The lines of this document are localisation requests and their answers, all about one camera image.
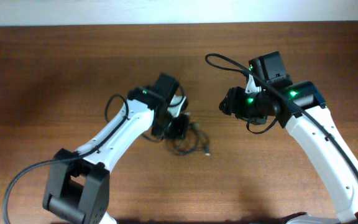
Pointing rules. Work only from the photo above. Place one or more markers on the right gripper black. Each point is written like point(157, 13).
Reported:
point(232, 101)

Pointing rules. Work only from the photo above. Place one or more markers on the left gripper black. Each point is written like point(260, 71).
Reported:
point(179, 127)

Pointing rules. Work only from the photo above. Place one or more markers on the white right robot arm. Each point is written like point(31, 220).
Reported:
point(301, 110)

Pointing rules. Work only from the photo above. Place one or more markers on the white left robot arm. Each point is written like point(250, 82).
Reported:
point(77, 189)

